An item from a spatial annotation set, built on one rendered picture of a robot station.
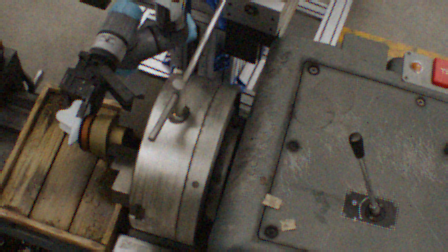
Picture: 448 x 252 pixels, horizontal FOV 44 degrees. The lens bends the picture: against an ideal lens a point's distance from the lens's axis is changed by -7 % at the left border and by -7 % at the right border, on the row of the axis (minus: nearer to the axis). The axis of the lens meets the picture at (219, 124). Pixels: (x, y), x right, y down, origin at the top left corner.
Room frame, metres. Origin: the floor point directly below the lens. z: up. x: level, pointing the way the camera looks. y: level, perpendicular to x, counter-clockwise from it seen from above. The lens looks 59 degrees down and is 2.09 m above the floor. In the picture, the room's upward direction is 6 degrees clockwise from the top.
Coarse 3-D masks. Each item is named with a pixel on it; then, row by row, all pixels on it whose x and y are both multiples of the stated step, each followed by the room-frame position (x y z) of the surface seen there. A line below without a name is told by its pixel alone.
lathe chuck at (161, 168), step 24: (168, 96) 0.56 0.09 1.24; (192, 96) 0.57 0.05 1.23; (168, 120) 0.51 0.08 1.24; (192, 120) 0.52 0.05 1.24; (144, 144) 0.47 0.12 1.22; (168, 144) 0.47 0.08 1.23; (192, 144) 0.47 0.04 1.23; (144, 168) 0.43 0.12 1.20; (168, 168) 0.44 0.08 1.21; (144, 192) 0.40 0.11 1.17; (168, 192) 0.41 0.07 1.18; (168, 216) 0.38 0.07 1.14
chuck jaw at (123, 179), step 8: (112, 144) 0.52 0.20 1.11; (112, 152) 0.50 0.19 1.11; (120, 152) 0.50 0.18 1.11; (128, 152) 0.51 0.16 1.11; (136, 152) 0.51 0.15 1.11; (112, 160) 0.49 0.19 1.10; (120, 160) 0.49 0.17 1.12; (128, 160) 0.49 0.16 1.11; (112, 168) 0.46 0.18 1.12; (120, 168) 0.47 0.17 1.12; (128, 168) 0.47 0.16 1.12; (112, 176) 0.46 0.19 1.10; (120, 176) 0.45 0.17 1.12; (128, 176) 0.45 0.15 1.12; (120, 184) 0.43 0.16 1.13; (128, 184) 0.43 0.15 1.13; (112, 192) 0.42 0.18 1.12; (120, 192) 0.42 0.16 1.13; (128, 192) 0.42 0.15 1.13; (112, 200) 0.41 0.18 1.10; (120, 200) 0.41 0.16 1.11; (128, 200) 0.41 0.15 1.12; (136, 208) 0.39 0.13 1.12; (144, 208) 0.39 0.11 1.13; (136, 216) 0.39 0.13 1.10; (144, 216) 0.39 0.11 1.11
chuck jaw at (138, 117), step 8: (176, 72) 0.65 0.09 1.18; (152, 80) 0.62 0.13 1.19; (160, 80) 0.62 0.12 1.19; (152, 88) 0.61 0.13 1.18; (160, 88) 0.61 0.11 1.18; (136, 96) 0.61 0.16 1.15; (144, 96) 0.62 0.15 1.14; (152, 96) 0.60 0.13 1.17; (136, 104) 0.59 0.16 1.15; (144, 104) 0.59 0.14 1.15; (152, 104) 0.59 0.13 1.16; (120, 112) 0.58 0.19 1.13; (128, 112) 0.58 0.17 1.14; (136, 112) 0.58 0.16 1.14; (144, 112) 0.58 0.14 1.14; (120, 120) 0.57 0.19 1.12; (128, 120) 0.57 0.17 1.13; (136, 120) 0.57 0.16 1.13; (144, 120) 0.57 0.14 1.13; (136, 128) 0.56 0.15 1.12; (144, 128) 0.56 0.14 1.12
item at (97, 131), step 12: (84, 120) 0.57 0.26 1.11; (96, 120) 0.57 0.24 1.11; (108, 120) 0.57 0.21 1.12; (84, 132) 0.54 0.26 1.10; (96, 132) 0.54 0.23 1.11; (108, 132) 0.54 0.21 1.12; (120, 132) 0.55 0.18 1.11; (132, 132) 0.57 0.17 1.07; (84, 144) 0.52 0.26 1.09; (96, 144) 0.52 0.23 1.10; (108, 144) 0.53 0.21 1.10; (120, 144) 0.53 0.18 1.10
